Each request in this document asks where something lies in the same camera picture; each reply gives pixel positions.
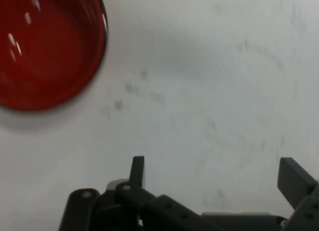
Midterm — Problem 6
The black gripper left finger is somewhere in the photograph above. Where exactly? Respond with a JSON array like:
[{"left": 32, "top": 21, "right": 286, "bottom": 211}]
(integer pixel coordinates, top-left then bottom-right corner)
[{"left": 58, "top": 155, "right": 218, "bottom": 231}]

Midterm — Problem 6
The red bowl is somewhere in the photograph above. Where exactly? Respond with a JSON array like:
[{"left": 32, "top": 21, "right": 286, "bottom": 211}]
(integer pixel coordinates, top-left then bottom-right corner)
[{"left": 0, "top": 0, "right": 109, "bottom": 112}]

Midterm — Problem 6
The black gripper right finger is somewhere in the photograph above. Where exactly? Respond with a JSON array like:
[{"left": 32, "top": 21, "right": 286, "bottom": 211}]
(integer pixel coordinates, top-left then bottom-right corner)
[{"left": 277, "top": 157, "right": 319, "bottom": 231}]

